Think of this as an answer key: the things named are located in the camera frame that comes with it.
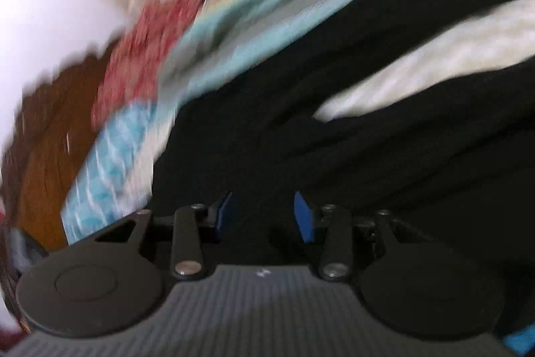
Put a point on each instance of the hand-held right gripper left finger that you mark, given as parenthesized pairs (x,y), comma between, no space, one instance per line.
(222,217)

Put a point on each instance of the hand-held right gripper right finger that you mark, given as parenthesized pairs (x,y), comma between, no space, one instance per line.
(304,221)

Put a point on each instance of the black pants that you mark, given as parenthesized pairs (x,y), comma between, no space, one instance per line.
(376,156)

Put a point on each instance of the teal grey zigzag bedsheet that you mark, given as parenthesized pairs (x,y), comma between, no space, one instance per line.
(217,47)

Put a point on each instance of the red floral quilt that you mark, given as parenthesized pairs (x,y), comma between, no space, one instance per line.
(138,60)

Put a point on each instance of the brown wooden furniture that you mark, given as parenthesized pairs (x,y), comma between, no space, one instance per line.
(46,156)

